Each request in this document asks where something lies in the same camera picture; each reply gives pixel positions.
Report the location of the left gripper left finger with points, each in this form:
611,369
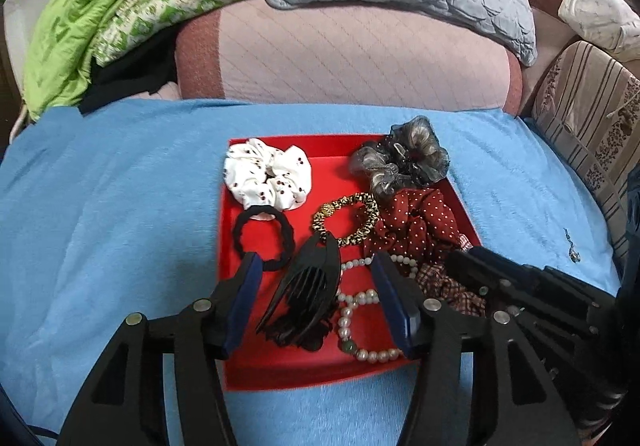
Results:
122,400

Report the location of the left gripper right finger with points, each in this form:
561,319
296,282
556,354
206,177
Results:
479,382

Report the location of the red jewelry tray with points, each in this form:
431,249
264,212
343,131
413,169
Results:
260,365

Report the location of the red white plaid scrunchie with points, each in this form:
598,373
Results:
435,283

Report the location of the small silver earring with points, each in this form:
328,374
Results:
573,254

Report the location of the black claw hair clip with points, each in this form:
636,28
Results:
300,311

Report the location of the red polka dot scrunchie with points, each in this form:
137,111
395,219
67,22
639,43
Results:
417,224

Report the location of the blue towel bed cover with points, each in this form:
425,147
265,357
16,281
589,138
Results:
116,212

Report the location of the white dotted scrunchie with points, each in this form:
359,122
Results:
257,174

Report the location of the grey organza scrunchie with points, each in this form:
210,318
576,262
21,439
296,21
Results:
410,156

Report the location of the striped floral cushion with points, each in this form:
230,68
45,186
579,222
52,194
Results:
587,108

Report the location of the pink quilted bolster pillow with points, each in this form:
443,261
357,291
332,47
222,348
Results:
345,53

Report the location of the white floral pillow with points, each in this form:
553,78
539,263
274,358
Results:
610,25

